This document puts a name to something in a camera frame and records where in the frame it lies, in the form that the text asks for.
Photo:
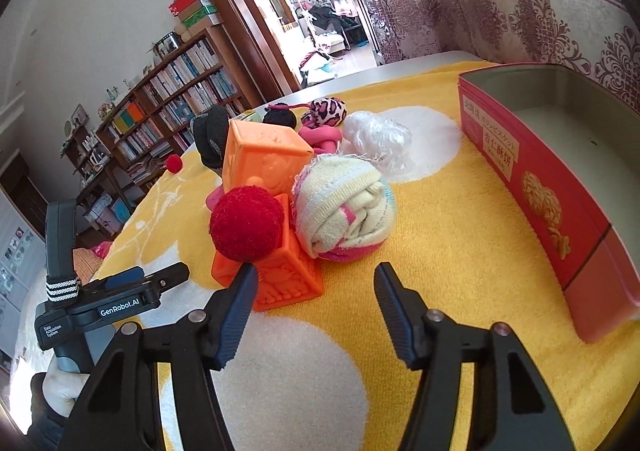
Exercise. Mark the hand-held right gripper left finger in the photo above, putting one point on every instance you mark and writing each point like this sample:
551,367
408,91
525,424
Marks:
240,316

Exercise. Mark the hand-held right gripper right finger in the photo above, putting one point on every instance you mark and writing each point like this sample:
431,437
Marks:
395,321

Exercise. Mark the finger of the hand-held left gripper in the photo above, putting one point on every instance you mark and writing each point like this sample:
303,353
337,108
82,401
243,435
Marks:
125,277
167,276

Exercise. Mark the orange rubber cube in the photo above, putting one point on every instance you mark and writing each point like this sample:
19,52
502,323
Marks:
260,156
285,276

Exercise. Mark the large red fuzzy ball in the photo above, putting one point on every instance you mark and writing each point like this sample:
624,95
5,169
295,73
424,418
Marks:
245,223

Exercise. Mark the small red fuzzy ball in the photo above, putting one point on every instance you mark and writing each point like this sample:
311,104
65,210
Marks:
173,164

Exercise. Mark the white pink sock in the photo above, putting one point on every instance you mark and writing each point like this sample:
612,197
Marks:
340,201

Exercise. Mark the clear plastic bag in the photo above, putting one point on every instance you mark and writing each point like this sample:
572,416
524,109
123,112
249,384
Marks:
375,133

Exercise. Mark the red cardboard box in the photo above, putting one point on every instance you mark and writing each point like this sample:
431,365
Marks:
540,191

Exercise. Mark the knotted pink foam roller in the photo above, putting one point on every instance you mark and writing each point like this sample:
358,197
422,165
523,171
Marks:
322,138

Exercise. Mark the person's left forearm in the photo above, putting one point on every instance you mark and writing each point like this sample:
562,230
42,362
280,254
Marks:
42,423

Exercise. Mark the person's left hand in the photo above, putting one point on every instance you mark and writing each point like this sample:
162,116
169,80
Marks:
62,383

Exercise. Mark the yellow white towel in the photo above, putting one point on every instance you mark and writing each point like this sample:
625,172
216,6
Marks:
450,256

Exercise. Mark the dark wooden display shelf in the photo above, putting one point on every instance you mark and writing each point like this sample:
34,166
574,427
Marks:
92,166

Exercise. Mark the rolled grey work glove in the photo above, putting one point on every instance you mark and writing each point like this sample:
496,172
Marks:
207,138

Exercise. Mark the yellow green carton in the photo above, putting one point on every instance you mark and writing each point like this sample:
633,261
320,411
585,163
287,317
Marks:
247,116

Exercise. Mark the wooden bookshelf with books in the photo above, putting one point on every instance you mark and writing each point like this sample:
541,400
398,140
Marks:
170,96

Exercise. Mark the black knit toy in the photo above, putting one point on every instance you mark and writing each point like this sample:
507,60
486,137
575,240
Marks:
280,116

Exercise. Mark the leopard print plush toy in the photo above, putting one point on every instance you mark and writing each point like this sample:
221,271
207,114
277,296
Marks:
326,111

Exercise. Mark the framed picture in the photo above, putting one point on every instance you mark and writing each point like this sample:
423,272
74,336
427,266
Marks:
166,43

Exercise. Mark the white bag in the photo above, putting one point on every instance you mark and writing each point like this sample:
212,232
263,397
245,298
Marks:
316,68

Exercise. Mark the green shoe box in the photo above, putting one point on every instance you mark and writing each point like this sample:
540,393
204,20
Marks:
200,11

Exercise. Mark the red shoe box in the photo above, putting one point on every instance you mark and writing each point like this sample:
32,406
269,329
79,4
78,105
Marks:
186,0

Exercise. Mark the pile of dark clothes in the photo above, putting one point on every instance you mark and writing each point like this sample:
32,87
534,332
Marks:
325,16

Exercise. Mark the coat rack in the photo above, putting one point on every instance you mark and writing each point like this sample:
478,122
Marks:
307,6

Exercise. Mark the wooden door frame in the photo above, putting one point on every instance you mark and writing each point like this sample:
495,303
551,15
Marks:
235,11

